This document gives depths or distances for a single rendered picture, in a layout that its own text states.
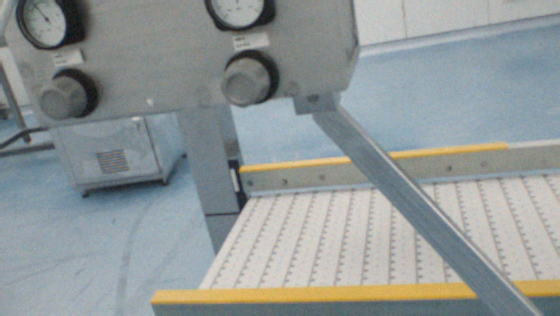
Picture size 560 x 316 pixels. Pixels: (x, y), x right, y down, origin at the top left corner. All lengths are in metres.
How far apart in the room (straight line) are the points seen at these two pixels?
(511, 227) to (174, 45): 0.38
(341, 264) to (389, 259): 0.05
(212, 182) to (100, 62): 0.41
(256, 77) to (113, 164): 2.81
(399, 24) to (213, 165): 4.90
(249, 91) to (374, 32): 5.24
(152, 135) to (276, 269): 2.44
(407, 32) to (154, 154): 3.38
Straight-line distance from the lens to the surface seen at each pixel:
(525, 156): 0.66
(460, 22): 5.65
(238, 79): 0.28
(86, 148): 3.10
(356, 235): 0.56
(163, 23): 0.32
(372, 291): 0.41
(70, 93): 0.34
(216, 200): 0.73
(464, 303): 0.41
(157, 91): 0.33
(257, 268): 0.54
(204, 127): 0.69
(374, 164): 0.34
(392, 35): 5.54
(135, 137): 2.96
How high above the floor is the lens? 1.10
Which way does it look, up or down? 22 degrees down
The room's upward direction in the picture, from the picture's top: 11 degrees counter-clockwise
